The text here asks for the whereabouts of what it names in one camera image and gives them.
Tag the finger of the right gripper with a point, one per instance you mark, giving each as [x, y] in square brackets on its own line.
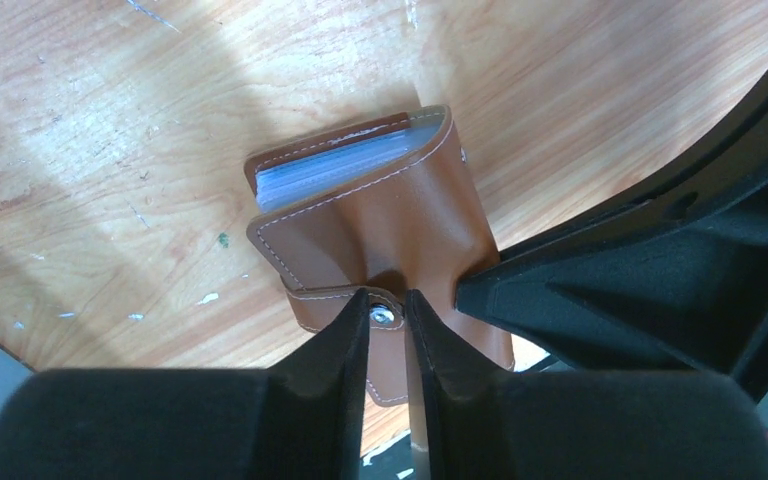
[669, 274]

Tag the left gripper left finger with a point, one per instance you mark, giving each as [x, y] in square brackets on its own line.
[298, 419]

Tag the brown leather card holder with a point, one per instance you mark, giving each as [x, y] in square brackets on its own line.
[387, 205]

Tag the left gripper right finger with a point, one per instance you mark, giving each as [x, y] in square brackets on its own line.
[472, 419]

